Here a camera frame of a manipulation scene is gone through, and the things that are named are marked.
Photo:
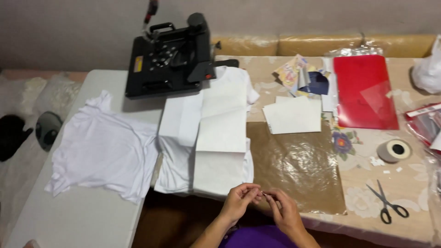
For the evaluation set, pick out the floral beige tablecloth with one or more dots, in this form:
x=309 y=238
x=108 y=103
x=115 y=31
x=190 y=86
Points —
x=375 y=193

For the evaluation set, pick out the plastic-covered pale bedding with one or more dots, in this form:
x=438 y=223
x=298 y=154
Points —
x=31 y=100

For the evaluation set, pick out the beige tape roll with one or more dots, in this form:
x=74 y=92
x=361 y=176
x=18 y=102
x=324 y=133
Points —
x=394 y=150

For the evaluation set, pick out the stack of white papers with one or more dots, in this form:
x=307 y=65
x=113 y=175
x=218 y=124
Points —
x=293 y=115

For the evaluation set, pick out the colourful printed paper sheets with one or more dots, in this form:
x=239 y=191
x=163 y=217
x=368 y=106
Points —
x=291 y=74

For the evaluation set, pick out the person's left hand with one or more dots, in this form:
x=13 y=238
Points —
x=237 y=201

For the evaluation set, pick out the dark blue paper sheet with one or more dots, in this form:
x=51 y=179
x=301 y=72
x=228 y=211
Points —
x=317 y=84

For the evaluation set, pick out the person's purple clothing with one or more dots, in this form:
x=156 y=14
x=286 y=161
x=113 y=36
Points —
x=256 y=241

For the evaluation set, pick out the crumpled clear plastic wrap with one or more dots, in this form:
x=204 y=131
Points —
x=351 y=51

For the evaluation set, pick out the black heat press machine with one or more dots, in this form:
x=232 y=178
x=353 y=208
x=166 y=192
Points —
x=165 y=65

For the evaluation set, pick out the person's right hand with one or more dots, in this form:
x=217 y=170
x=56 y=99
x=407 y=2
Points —
x=287 y=215

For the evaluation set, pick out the white plastic bag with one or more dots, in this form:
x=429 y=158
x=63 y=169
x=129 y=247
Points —
x=427 y=72

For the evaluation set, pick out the white folding table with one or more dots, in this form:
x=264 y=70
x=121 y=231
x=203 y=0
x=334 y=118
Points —
x=79 y=220

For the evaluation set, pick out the red plastic folder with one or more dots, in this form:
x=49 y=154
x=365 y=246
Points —
x=365 y=93

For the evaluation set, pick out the brown glossy teflon sheet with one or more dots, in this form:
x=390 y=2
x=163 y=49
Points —
x=296 y=165

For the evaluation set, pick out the white paper scraps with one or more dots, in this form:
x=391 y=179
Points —
x=377 y=162

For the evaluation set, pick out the crumpled white t-shirt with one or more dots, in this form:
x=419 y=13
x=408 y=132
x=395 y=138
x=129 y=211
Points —
x=103 y=148

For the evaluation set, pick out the flat white t-shirt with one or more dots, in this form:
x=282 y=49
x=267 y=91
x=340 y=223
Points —
x=237 y=86

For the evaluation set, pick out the red-edged clear plastic packet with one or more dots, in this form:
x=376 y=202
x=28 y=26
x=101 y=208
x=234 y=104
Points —
x=425 y=124

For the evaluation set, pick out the tan sofa backrest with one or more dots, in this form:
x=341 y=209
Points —
x=310 y=44

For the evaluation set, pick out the large white paper sheet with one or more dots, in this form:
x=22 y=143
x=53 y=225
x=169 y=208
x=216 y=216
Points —
x=220 y=137

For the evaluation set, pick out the grey round object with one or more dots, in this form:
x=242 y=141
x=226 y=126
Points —
x=46 y=129

